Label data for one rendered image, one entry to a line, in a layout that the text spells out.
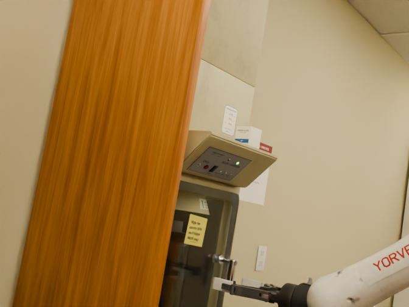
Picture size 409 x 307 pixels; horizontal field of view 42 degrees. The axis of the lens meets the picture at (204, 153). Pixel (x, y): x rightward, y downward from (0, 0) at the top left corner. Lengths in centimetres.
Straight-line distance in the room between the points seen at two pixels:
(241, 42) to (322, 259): 183
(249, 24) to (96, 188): 65
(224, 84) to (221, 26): 16
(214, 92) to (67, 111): 41
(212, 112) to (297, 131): 133
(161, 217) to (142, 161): 15
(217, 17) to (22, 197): 73
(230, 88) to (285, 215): 130
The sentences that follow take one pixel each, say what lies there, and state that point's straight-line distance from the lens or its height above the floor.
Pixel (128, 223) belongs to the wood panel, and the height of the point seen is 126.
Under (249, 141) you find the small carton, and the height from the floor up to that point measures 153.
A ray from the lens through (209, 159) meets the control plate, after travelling 134.
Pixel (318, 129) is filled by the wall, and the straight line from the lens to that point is 295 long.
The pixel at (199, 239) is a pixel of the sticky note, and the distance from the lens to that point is 144.
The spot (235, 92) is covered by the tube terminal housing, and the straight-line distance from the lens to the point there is 154.
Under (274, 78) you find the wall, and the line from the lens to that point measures 255.
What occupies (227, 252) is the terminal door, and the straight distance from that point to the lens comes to 155.
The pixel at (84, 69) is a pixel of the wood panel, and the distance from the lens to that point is 152.
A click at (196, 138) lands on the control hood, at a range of 129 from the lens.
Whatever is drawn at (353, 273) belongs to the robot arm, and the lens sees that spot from 118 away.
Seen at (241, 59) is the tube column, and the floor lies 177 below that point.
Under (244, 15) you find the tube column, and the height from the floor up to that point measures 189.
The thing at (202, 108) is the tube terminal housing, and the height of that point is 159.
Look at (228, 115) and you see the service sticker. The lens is 151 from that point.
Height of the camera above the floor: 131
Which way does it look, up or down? 6 degrees up
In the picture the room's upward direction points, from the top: 10 degrees clockwise
